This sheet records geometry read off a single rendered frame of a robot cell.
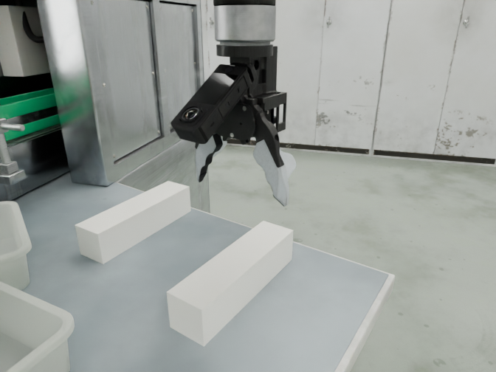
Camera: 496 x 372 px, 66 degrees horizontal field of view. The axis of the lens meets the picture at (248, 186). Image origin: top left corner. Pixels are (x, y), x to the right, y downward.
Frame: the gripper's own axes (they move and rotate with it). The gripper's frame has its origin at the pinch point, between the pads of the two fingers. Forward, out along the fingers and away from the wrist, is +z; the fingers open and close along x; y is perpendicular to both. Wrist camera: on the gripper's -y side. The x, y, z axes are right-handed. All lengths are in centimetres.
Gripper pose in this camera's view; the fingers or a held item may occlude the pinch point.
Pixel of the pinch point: (236, 195)
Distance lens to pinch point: 53.8
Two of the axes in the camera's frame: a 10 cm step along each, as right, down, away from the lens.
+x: -8.3, -2.2, 5.2
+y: 5.6, -3.2, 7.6
